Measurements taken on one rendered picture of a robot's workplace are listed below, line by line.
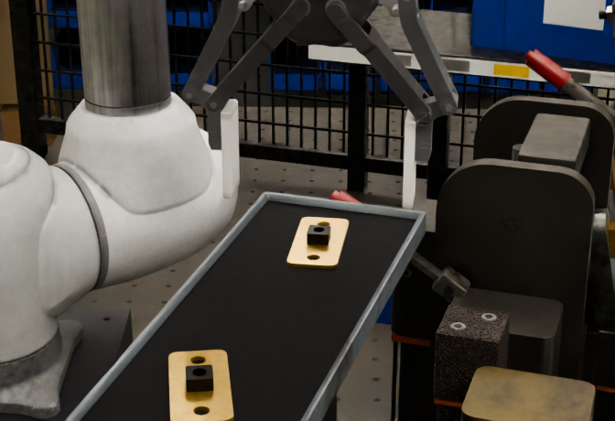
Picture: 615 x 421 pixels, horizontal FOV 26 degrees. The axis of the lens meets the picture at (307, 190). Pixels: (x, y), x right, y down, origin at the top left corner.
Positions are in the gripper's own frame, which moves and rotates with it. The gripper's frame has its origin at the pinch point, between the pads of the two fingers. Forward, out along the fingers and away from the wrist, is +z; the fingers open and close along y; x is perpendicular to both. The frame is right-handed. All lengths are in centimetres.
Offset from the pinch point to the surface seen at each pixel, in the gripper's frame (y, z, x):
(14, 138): -141, 118, 297
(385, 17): -4, 18, 108
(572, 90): 22, 10, 55
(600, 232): 23.1, 12.1, 20.5
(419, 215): 7.4, 4.5, 5.1
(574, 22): 23, 13, 91
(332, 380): 3.6, 4.8, -20.1
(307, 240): -0.8, 4.5, -0.8
